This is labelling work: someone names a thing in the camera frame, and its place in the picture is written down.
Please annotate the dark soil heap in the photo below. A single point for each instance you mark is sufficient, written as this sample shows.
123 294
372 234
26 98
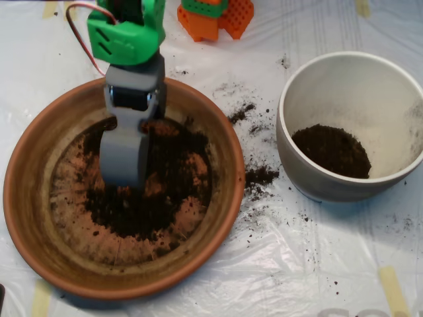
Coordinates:
333 155

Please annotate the clear plastic cover sheet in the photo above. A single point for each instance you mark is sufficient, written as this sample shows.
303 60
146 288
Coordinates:
297 264

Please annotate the terracotta clay saucer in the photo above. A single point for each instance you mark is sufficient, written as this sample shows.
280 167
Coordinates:
29 198

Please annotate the beige masking tape strip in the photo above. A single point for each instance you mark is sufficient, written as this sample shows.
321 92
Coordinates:
40 300
362 8
391 290
74 13
49 10

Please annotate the white ceramic pot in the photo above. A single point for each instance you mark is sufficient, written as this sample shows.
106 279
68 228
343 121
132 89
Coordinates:
297 178

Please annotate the large spilled soil clump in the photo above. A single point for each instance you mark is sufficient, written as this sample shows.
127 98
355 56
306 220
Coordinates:
259 175

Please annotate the dark soil pile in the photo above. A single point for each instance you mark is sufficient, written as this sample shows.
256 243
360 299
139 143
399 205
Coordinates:
158 204

